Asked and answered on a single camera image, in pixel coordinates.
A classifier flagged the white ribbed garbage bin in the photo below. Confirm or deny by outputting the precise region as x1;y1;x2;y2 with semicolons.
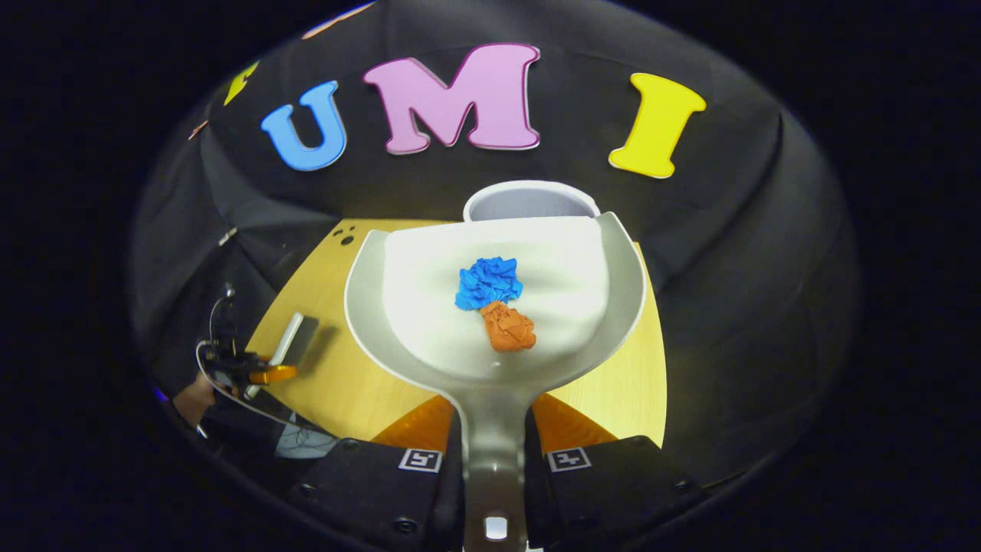
463;180;602;223

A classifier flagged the small white broom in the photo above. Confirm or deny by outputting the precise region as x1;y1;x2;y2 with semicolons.
245;312;319;399

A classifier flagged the white dustpan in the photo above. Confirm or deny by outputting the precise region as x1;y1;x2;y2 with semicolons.
344;212;647;552

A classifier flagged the blue paper ball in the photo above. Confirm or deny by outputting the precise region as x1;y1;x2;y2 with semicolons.
454;257;524;312

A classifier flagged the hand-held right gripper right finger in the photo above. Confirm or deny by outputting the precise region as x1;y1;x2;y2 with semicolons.
525;393;702;552

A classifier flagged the orange paper ball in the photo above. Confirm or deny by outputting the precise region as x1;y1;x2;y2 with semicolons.
481;301;537;353

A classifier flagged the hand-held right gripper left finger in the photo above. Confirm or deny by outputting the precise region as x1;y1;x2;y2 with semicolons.
287;395;464;552

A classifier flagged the black backdrop cloth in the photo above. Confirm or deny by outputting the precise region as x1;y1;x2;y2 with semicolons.
130;0;863;491

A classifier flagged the white cable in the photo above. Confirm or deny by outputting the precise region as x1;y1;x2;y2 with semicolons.
195;284;307;432

